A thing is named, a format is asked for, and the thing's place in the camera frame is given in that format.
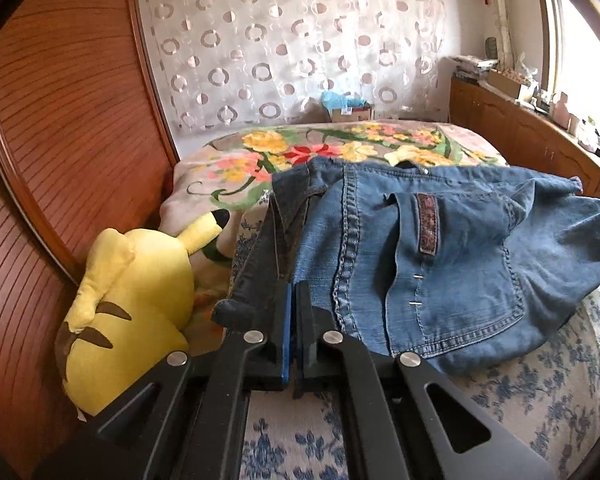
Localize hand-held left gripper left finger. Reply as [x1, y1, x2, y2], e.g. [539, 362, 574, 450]
[32, 282, 296, 480]

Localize open cardboard box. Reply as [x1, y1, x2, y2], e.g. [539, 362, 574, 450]
[487, 69, 533, 102]

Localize cream curtain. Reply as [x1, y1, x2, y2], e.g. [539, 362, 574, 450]
[467, 0, 513, 61]

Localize wooden headboard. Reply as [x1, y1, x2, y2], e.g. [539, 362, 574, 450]
[0, 0, 181, 480]

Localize wooden cabinet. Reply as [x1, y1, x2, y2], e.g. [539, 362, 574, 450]
[449, 76, 600, 201]

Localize window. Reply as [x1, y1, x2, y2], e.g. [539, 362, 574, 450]
[535, 0, 600, 146]

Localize blue denim pants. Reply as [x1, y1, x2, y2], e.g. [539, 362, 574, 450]
[228, 156, 600, 378]

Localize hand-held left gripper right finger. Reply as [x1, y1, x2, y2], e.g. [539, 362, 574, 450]
[295, 280, 556, 480]

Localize colourful floral blanket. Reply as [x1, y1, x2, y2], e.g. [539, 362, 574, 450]
[157, 121, 510, 356]

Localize yellow plush toy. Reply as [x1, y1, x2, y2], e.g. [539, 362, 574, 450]
[55, 208, 231, 418]

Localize small cardboard box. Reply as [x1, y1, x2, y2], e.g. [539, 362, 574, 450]
[330, 103, 376, 123]

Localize blue floral bed sheet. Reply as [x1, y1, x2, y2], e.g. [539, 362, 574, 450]
[228, 205, 600, 480]

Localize stack of papers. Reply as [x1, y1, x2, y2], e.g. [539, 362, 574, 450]
[452, 55, 498, 83]

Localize white circle-pattern curtain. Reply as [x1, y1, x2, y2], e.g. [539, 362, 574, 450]
[135, 0, 491, 133]

